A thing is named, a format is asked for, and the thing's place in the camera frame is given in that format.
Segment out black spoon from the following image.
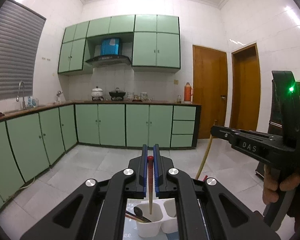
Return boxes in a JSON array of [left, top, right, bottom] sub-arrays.
[[134, 206, 152, 223]]

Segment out wooden chopstick red tip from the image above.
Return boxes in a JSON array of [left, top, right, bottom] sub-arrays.
[[147, 155, 154, 215]]

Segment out green lower kitchen cabinets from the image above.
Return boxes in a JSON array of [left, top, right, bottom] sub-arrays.
[[0, 102, 201, 208]]

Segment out person right hand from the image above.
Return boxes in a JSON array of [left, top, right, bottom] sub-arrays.
[[262, 165, 300, 205]]

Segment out light blue table mat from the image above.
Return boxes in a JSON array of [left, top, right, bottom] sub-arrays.
[[122, 199, 180, 240]]

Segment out white two-compartment utensil holder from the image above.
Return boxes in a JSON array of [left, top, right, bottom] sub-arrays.
[[125, 198, 179, 238]]

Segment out brown wooden door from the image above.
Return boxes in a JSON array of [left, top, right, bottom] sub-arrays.
[[193, 45, 228, 139], [230, 43, 261, 131]]

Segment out orange thermos flask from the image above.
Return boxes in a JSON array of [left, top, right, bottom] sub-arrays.
[[184, 82, 193, 103]]

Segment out black wok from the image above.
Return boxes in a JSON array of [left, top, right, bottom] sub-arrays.
[[109, 87, 126, 101]]

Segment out white cooking pot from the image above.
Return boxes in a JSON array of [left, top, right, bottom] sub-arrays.
[[91, 86, 104, 101]]

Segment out chrome sink faucet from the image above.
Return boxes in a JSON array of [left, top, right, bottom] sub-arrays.
[[15, 80, 27, 110]]

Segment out black range hood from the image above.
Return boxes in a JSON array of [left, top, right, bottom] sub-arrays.
[[86, 55, 131, 68]]

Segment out blue box on hood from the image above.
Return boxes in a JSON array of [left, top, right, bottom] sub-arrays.
[[100, 38, 122, 56]]

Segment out grey window blind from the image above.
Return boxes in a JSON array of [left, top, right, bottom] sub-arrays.
[[0, 0, 46, 100]]

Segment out green upper wall cabinets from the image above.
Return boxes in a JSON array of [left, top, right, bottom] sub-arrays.
[[58, 15, 181, 75]]

